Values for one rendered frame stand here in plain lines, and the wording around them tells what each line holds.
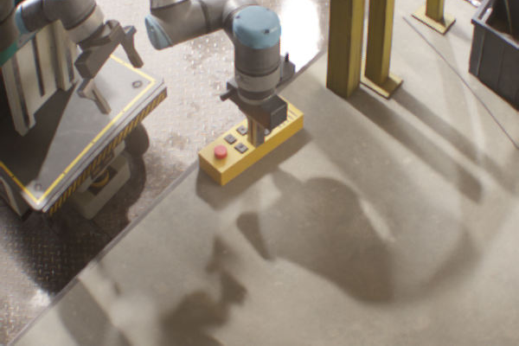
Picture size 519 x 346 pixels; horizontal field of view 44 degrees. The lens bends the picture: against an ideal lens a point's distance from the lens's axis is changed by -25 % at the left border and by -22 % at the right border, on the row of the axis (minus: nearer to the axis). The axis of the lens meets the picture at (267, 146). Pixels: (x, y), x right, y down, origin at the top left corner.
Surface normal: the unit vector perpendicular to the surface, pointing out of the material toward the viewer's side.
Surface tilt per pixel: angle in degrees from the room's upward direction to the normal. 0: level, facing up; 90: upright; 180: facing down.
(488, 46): 90
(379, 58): 90
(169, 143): 0
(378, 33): 90
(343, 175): 0
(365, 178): 0
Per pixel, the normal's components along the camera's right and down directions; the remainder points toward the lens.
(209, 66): 0.01, -0.65
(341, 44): -0.62, 0.59
